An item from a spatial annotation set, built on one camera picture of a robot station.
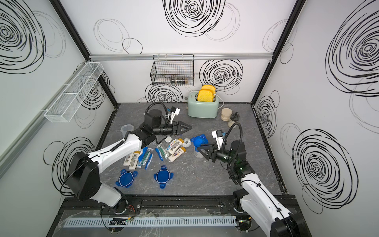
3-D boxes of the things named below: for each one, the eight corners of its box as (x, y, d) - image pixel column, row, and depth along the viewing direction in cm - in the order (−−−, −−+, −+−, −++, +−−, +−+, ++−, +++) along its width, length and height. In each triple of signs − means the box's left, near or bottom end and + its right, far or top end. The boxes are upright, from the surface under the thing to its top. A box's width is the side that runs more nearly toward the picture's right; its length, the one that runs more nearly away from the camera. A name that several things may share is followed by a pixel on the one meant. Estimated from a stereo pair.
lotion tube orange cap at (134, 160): (130, 170, 87) (129, 168, 85) (135, 152, 95) (133, 150, 93) (136, 170, 87) (135, 168, 85) (140, 152, 95) (139, 150, 93)
